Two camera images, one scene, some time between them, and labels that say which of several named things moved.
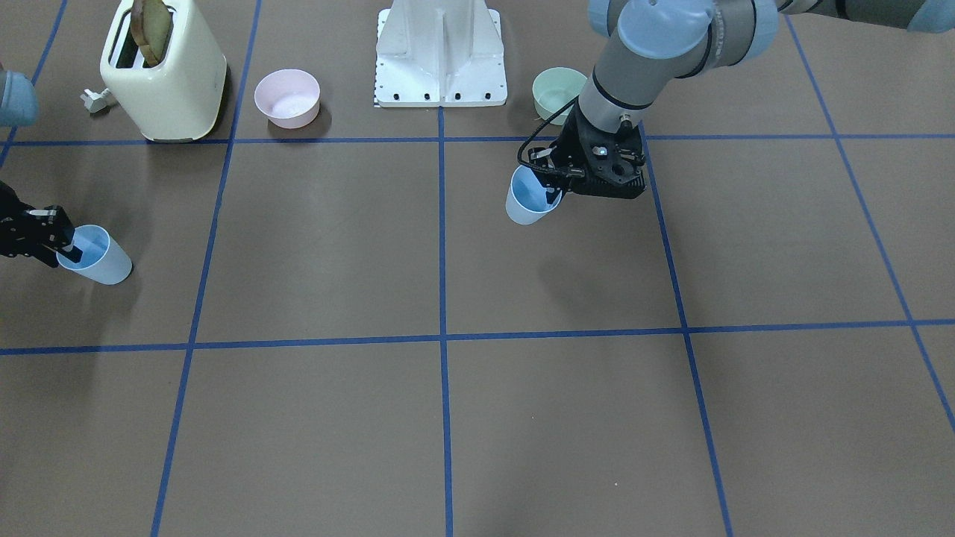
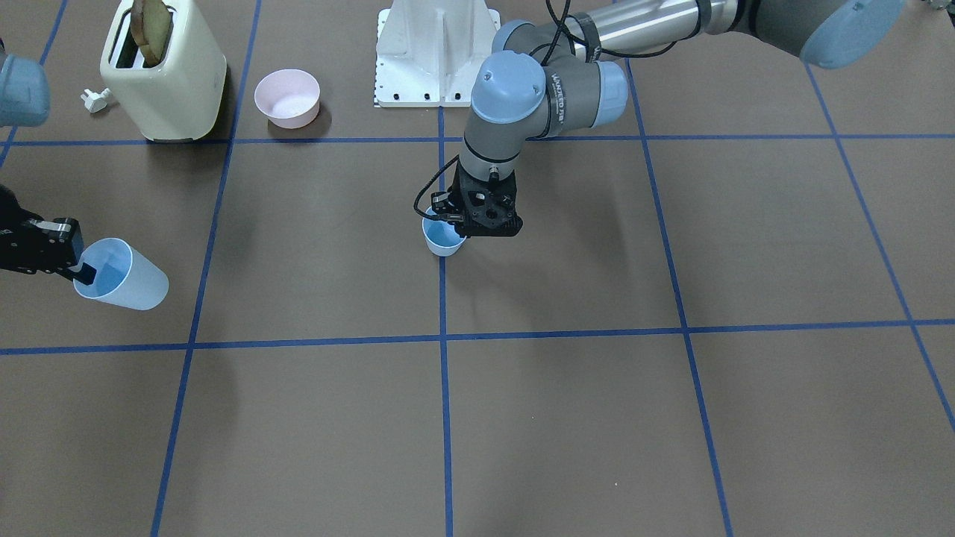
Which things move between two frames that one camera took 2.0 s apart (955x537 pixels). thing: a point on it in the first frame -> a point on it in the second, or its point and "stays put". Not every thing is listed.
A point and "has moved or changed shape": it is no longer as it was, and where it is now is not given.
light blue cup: (526, 200) -> (442, 237)
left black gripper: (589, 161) -> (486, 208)
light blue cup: (102, 258) has moved or changed shape
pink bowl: (289, 98) stays put
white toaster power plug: (95, 102) stays put
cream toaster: (179, 98) stays put
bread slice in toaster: (151, 27) stays put
